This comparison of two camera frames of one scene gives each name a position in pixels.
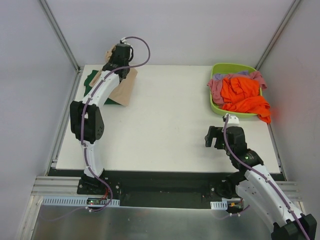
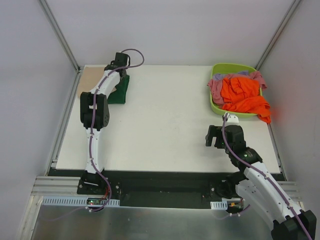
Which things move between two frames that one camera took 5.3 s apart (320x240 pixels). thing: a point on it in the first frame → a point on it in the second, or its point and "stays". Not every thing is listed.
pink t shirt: (216, 84) stays
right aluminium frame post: (292, 8) stays
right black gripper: (215, 137) stays
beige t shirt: (121, 93) → (89, 76)
